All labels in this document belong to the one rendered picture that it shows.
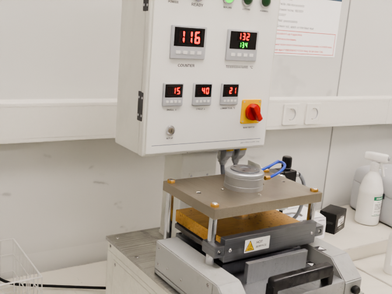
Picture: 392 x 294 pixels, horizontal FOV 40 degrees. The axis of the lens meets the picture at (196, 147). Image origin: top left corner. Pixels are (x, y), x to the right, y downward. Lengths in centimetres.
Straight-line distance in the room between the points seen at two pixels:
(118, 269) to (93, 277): 25
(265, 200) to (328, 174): 103
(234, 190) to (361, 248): 78
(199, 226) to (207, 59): 35
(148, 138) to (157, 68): 14
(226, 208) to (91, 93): 61
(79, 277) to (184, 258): 52
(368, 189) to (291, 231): 87
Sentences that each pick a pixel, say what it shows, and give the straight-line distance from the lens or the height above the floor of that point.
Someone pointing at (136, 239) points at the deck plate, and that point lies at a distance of 126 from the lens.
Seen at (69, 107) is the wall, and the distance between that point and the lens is 137.
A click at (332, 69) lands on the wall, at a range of 194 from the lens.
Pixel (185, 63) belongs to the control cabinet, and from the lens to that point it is 110.
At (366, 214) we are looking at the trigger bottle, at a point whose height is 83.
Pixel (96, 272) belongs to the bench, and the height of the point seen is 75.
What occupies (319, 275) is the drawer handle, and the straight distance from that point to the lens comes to 102.
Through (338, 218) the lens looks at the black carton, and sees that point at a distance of 180.
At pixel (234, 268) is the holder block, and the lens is 103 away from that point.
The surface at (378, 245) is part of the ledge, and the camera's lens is 182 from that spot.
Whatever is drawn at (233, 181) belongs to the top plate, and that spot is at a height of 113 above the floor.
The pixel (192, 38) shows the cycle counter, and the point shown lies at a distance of 110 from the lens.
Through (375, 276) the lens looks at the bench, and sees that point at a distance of 168.
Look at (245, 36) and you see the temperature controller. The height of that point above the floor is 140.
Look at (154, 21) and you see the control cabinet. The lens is 106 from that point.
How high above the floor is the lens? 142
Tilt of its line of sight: 13 degrees down
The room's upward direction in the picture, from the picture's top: 5 degrees clockwise
